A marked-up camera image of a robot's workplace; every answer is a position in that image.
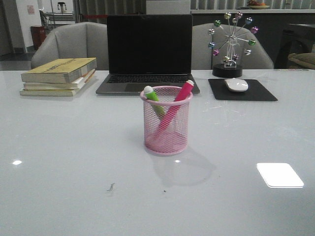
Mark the green highlighter pen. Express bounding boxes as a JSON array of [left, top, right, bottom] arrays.
[[144, 86, 165, 119]]

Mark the pink highlighter pen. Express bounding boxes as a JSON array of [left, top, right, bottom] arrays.
[[154, 80, 194, 138]]

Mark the pink mesh pen holder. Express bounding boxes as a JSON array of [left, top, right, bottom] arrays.
[[140, 86, 193, 155]]

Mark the grey laptop black screen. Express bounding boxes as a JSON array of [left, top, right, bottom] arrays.
[[96, 14, 193, 96]]

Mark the white computer mouse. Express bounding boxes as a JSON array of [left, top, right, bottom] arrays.
[[224, 78, 249, 92]]

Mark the middle cream book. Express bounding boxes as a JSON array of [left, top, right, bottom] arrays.
[[23, 69, 95, 90]]

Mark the bottom yellow book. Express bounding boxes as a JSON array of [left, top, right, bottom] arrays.
[[20, 88, 80, 96]]

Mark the yellow book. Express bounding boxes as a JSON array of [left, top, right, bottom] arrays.
[[20, 88, 80, 96], [21, 58, 97, 84]]

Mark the right grey armchair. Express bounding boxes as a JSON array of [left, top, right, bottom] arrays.
[[191, 23, 274, 70]]

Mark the grey armchair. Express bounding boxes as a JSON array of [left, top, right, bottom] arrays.
[[31, 22, 109, 70], [191, 23, 274, 70]]

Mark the ferris wheel desk ornament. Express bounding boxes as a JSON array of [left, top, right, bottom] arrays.
[[207, 11, 256, 78]]

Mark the black mouse pad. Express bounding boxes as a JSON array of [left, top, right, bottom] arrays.
[[208, 79, 278, 101]]

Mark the top yellow book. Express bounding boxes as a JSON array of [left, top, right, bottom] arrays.
[[21, 58, 97, 84]]

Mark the left grey armchair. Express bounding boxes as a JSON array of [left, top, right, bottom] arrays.
[[31, 22, 109, 70]]

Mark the red bin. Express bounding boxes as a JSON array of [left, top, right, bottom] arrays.
[[31, 26, 46, 50]]

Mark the fruit bowl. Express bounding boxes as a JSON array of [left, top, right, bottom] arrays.
[[247, 0, 270, 9]]

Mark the beige cushion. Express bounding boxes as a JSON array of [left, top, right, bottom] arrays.
[[288, 53, 315, 69]]

